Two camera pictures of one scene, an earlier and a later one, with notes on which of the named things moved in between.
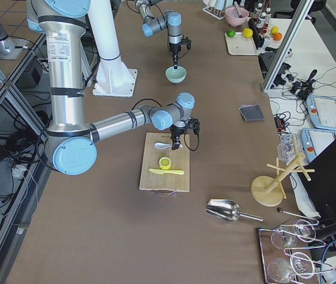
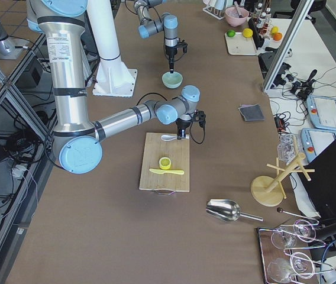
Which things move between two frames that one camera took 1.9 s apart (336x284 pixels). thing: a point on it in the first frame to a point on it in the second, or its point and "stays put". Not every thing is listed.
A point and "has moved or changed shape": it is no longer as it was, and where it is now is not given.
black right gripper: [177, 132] to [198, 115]
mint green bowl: [175, 76] has moved or changed shape
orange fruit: [277, 36] stays put
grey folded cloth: [251, 112] stays put
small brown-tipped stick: [280, 210] stays put
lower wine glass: [280, 269] stays put
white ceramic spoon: [160, 145] to [167, 138]
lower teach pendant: [315, 141] stays put
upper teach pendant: [327, 113] stays put
